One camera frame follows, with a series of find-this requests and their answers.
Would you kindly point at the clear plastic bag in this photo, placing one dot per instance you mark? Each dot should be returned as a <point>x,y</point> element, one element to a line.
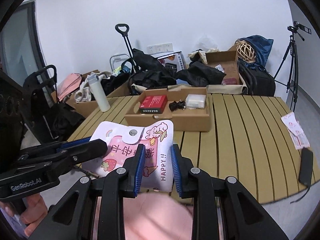
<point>207,42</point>

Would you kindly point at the black clothing pile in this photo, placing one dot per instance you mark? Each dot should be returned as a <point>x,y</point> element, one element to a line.
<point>200,73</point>

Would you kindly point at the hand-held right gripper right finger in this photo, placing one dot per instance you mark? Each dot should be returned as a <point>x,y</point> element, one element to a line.
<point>176,172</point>

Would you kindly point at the black tripod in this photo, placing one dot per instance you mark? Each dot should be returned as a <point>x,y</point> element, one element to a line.
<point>291,65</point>

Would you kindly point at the white metal rack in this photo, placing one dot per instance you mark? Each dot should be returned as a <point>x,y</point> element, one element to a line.
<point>116,57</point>

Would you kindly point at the dark blue bag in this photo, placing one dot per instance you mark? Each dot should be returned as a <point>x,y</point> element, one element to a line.
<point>261,47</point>

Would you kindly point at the pink cloth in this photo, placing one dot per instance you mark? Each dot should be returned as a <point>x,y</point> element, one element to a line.
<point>157,217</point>

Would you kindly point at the white wall socket strip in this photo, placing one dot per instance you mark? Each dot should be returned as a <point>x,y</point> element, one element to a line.
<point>160,47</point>

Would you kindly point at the large cardboard box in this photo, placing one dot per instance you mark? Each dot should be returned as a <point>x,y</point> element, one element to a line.
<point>86,110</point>

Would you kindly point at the black stroller cart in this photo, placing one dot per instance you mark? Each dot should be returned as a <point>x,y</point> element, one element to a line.
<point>37,90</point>

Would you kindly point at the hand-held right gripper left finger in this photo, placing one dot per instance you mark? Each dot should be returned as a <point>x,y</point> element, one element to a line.
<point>140,171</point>

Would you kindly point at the printed appliance box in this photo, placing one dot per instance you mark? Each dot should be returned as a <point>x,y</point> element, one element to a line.
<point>178,60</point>

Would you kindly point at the black backpack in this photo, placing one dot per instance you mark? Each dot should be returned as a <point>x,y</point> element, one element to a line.
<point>260,82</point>

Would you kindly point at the person's left hand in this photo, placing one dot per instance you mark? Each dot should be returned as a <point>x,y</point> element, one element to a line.
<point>35,212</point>

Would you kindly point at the dark framed glass door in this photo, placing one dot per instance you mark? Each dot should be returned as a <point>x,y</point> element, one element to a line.
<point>17,35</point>

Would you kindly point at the white paper sheet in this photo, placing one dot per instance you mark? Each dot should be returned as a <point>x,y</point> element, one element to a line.
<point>295,130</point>

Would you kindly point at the pink backpack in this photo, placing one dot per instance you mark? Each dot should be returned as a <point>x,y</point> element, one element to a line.
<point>68,85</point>

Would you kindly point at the black jacket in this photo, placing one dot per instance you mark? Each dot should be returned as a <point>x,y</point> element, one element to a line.
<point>65,122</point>

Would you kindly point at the open cardboard box with label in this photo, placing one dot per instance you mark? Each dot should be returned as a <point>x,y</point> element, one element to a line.
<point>225,66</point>

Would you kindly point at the woven rattan ball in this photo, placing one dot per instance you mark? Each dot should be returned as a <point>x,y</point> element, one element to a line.
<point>246,51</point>

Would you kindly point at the shallow cardboard tray box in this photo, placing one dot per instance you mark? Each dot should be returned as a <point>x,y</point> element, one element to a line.
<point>190,122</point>

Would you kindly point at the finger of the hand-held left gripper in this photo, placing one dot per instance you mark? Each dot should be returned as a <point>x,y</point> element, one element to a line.
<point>75,145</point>
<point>85,151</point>

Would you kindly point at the beige cloth tote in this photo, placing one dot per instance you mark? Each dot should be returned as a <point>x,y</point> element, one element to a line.
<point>198,56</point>

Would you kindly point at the beige canvas bag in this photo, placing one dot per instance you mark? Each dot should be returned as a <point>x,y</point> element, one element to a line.
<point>225,89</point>

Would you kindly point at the red box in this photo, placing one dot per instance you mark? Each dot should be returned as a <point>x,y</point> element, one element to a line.
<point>152,102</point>

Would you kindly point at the beige clothes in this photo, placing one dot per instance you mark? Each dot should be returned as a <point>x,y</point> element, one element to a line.
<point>83,92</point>

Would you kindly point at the white thermos bottle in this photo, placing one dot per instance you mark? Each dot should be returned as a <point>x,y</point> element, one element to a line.
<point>101,97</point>

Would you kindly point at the black trolley bag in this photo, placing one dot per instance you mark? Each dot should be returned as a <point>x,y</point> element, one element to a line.
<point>150,65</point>

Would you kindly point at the black camera on tripod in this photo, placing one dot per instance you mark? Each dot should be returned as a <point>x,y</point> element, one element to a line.
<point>298,27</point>

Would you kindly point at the black smartphone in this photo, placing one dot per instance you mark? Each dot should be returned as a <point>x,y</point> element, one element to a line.
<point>305,166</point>

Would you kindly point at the pink cartoon print pouch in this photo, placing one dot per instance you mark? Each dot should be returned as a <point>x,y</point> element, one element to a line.
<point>117,127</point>

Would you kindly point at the clear plastic box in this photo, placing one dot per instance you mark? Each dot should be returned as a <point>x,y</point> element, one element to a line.
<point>196,101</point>

